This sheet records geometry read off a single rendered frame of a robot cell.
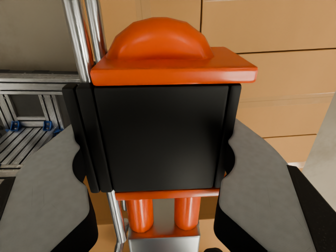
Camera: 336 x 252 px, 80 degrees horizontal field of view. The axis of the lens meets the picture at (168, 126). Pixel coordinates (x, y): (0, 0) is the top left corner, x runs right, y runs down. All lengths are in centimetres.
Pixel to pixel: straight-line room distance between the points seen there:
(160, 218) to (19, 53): 145
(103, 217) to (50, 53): 118
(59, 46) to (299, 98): 130
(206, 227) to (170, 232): 27
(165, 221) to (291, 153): 107
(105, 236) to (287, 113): 88
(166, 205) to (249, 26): 73
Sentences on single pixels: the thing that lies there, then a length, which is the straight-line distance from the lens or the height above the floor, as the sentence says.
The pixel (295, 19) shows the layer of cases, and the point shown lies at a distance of 92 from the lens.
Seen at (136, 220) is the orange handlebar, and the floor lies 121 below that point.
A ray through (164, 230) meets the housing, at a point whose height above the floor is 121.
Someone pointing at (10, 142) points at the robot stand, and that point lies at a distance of 137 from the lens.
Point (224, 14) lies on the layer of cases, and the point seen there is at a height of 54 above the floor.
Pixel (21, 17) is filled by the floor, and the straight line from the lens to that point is 150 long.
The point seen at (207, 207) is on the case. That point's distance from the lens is 46.
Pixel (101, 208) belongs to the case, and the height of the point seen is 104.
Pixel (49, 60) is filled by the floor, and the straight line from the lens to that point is 149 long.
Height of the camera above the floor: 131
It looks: 59 degrees down
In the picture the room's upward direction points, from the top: 173 degrees clockwise
